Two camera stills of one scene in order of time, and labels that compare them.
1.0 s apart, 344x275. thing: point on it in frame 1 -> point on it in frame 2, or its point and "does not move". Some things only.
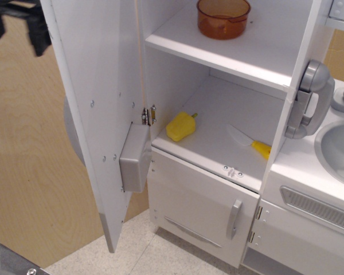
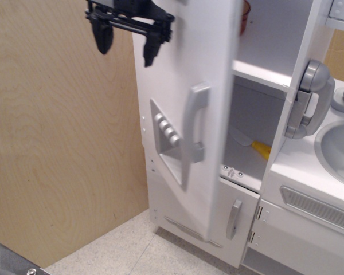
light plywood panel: (41, 203) does not move
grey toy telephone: (311, 110) does not move
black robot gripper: (3, 7) -> (144, 15)
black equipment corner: (12, 263) does not move
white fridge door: (96, 46) -> (187, 98)
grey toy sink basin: (335, 148) does not move
